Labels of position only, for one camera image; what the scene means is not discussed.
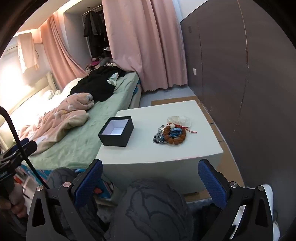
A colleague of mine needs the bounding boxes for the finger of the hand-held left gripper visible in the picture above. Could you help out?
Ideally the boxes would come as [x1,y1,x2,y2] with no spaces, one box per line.
[9,138,38,160]

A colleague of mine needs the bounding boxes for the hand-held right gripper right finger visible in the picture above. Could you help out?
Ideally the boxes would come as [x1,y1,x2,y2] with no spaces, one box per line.
[198,159,274,241]

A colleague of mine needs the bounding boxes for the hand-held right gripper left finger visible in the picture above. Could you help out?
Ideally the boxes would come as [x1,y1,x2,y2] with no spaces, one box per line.
[26,159,104,241]

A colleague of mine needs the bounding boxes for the black jewelry box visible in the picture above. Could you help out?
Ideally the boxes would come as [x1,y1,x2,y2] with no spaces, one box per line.
[98,116,134,147]

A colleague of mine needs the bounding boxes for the brown wooden bead bracelet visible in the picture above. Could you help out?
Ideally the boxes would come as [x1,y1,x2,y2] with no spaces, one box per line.
[163,125,187,145]

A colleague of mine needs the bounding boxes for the blue bead bracelet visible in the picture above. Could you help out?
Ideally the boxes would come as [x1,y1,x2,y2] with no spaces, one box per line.
[162,127,183,141]

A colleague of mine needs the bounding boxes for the silver crystal bracelet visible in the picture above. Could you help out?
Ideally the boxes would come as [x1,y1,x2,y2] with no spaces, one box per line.
[153,125,167,144]

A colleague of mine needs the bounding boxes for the person's left hand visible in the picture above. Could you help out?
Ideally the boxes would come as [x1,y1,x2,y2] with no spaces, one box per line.
[0,183,29,219]

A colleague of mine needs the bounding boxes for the pink fleece blanket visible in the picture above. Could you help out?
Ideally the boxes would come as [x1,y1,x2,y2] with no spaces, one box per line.
[17,93,95,155]

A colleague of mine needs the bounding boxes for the bed with green sheet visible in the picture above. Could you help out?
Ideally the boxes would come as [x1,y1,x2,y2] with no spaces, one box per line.
[0,71,142,183]

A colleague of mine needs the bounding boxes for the flat brown cardboard sheet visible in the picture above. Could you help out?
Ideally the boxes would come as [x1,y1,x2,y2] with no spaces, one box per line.
[151,96,245,202]

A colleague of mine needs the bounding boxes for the person's right leg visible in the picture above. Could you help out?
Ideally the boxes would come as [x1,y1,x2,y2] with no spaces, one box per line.
[104,178,194,241]

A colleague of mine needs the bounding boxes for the white pillow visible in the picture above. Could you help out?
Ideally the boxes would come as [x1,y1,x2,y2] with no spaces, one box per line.
[45,77,80,100]

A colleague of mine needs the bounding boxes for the white table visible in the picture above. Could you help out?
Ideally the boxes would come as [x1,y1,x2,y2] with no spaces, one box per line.
[95,100,224,194]

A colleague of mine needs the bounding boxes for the black clothes pile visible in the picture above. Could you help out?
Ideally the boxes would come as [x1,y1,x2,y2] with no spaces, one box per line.
[67,65,126,102]

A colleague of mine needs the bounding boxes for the hanging white cloth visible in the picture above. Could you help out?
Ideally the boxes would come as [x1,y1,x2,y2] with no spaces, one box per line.
[17,32,40,74]

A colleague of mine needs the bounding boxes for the narrow pink curtain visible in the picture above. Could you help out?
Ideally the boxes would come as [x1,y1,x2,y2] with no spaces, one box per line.
[39,11,89,90]

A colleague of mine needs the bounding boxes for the pale green cloth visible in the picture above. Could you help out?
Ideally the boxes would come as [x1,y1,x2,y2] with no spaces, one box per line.
[107,72,119,85]

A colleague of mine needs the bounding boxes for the pile of colourful clutter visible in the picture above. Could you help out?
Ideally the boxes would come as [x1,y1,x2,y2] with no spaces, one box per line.
[84,57,116,70]

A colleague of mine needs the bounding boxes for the hanging black clothes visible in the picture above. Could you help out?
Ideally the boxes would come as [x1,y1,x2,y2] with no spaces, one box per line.
[83,10,108,58]

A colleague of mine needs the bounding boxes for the wide pink curtain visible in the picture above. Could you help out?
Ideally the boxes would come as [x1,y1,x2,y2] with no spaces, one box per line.
[102,0,188,92]

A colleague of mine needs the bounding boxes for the black cable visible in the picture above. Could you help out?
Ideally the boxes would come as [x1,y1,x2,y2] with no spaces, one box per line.
[0,106,49,189]

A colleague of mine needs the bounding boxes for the red string bracelet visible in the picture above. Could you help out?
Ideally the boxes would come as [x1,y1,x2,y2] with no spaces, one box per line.
[176,124,199,135]

